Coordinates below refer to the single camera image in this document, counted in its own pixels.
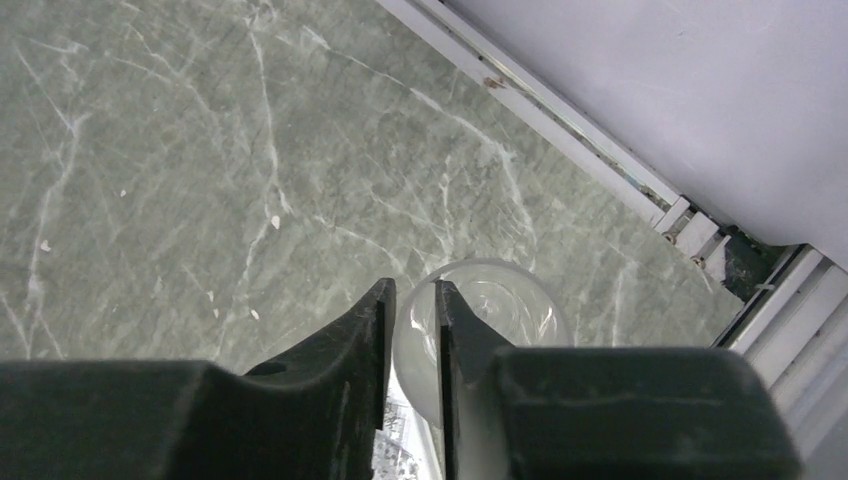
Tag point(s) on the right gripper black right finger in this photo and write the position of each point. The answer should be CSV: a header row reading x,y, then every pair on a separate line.
x,y
648,413

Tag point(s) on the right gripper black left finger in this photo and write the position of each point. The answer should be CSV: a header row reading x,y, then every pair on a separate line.
x,y
310,412

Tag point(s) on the white packaged ruler card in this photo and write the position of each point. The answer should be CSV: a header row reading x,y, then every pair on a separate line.
x,y
396,452

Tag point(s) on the aluminium frame rail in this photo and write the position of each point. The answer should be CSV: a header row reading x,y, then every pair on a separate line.
x,y
721,123

